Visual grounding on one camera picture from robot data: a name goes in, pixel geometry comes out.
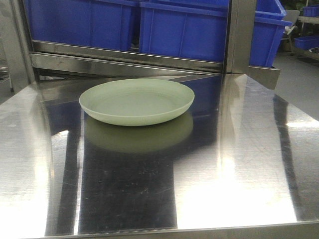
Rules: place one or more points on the green round plate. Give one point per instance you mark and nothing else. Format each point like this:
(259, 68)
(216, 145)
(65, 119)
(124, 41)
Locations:
(137, 102)

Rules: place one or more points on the stainless steel shelf rack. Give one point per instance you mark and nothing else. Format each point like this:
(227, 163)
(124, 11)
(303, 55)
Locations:
(27, 58)

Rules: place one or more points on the right blue plastic bin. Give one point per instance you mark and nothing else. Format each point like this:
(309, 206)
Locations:
(196, 29)

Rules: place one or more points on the blue plastic bin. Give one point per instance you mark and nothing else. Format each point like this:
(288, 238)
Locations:
(196, 29)
(95, 23)

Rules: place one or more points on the left blue plastic bin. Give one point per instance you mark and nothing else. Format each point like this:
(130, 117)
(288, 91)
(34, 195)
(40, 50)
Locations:
(95, 23)

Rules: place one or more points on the far right blue bin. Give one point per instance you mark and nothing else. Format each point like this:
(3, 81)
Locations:
(271, 9)

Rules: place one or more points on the background small blue tray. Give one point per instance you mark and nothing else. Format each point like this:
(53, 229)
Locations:
(307, 42)

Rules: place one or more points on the background top blue tray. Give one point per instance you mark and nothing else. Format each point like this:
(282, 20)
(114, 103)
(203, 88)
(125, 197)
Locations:
(311, 11)

